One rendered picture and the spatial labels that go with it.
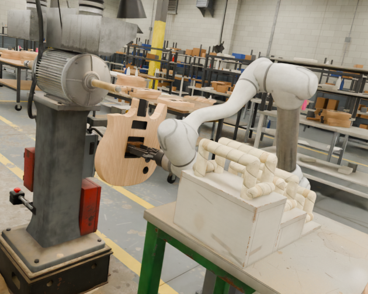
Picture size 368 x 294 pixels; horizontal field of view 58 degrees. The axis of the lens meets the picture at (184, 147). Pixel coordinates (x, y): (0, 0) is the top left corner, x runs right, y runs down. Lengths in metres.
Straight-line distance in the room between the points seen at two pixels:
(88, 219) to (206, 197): 1.29
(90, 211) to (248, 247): 1.38
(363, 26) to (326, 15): 1.29
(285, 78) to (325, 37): 11.46
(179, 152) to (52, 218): 1.06
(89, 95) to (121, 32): 0.42
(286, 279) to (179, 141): 0.53
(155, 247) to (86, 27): 0.88
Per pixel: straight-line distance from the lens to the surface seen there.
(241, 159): 0.84
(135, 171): 1.55
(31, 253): 2.05
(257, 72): 1.51
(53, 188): 1.93
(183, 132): 1.12
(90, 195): 2.05
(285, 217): 1.03
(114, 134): 1.41
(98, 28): 1.37
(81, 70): 1.66
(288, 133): 1.60
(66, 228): 2.09
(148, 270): 1.18
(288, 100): 1.48
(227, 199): 0.87
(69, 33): 1.56
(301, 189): 1.23
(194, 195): 0.95
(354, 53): 12.50
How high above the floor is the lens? 1.41
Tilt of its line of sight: 14 degrees down
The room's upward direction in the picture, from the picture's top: 9 degrees clockwise
